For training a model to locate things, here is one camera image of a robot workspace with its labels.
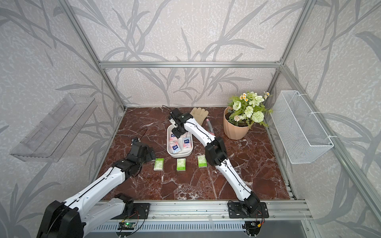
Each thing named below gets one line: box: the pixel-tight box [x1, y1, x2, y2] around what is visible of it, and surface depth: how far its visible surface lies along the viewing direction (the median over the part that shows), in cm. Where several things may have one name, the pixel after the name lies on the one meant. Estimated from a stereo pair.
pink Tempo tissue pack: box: [169, 132, 179, 142], surface depth 101 cm
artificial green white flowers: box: [227, 91, 274, 129], surface depth 82 cm
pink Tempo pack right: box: [183, 136, 192, 149], surface depth 98 cm
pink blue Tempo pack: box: [169, 142, 182, 154], surface depth 96 cm
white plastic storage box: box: [166, 123, 193, 159], surface depth 98 cm
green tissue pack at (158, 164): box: [153, 157, 165, 172], surface depth 89 cm
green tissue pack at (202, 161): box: [197, 154, 208, 169], surface depth 90 cm
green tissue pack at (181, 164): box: [176, 158, 187, 172], surface depth 89 cm
